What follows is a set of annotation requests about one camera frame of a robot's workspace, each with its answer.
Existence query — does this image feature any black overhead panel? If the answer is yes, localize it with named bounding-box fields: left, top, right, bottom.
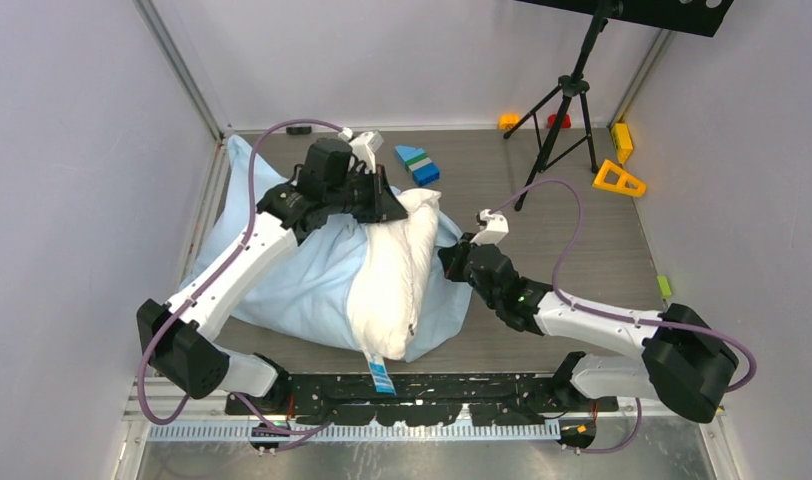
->
left=528, top=0, right=733, bottom=37

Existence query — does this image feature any red toy block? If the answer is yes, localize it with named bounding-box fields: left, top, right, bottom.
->
left=546, top=114, right=572, bottom=129

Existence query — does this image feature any yellow rectangular toy block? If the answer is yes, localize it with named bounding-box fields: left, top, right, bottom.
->
left=610, top=122, right=634, bottom=164

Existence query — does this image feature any lime green toy block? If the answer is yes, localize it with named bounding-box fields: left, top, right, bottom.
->
left=656, top=275, right=673, bottom=299

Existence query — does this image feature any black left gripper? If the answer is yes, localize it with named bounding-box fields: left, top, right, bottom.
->
left=324, top=163, right=404, bottom=222

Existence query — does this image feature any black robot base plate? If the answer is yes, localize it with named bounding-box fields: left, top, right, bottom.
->
left=251, top=373, right=618, bottom=427

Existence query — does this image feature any blue green toy block stack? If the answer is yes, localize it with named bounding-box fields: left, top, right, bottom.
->
left=394, top=145, right=441, bottom=188

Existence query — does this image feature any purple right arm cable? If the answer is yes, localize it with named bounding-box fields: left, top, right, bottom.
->
left=478, top=178, right=758, bottom=456

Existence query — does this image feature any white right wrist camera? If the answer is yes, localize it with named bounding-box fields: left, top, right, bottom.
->
left=470, top=209, right=509, bottom=245

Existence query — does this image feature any small black wall clip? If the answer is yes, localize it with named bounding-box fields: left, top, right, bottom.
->
left=285, top=125, right=313, bottom=136

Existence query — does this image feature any white pillow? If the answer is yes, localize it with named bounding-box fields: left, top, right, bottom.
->
left=346, top=188, right=441, bottom=361

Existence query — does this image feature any yellow triangular toy block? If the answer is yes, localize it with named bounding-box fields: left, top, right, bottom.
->
left=592, top=160, right=647, bottom=198

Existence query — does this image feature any white slotted cable duct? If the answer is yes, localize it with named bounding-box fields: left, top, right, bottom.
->
left=147, top=419, right=561, bottom=443

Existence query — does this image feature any light blue green pillowcase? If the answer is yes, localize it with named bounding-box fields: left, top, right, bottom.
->
left=180, top=135, right=475, bottom=364

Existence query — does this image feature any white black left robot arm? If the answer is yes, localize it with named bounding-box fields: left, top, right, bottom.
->
left=136, top=131, right=407, bottom=414

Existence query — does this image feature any orange toy block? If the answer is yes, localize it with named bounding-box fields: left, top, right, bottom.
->
left=497, top=113, right=520, bottom=130

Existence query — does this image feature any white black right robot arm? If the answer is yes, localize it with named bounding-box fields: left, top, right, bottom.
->
left=438, top=240, right=739, bottom=423

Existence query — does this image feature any black camera tripod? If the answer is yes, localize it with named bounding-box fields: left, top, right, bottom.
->
left=503, top=13, right=608, bottom=211

